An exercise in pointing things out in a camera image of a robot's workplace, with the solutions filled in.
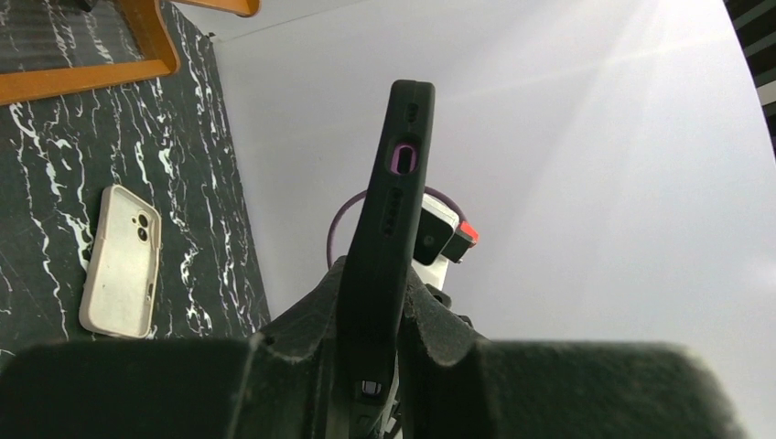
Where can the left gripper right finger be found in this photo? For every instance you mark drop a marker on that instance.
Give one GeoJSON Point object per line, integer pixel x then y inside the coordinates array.
{"type": "Point", "coordinates": [455, 383]}

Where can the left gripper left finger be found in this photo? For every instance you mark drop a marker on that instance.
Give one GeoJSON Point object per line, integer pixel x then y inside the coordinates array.
{"type": "Point", "coordinates": [278, 383]}

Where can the black smartphone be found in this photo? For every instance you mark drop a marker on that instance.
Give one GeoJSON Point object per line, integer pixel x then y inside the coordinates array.
{"type": "Point", "coordinates": [373, 282]}

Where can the phone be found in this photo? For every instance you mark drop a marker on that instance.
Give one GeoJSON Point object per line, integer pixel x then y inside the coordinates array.
{"type": "Point", "coordinates": [119, 292]}

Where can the orange wooden shelf rack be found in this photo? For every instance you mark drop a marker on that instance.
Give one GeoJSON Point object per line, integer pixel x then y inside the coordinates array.
{"type": "Point", "coordinates": [53, 49]}

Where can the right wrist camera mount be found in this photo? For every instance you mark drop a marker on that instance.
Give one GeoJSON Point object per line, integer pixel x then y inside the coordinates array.
{"type": "Point", "coordinates": [444, 236]}

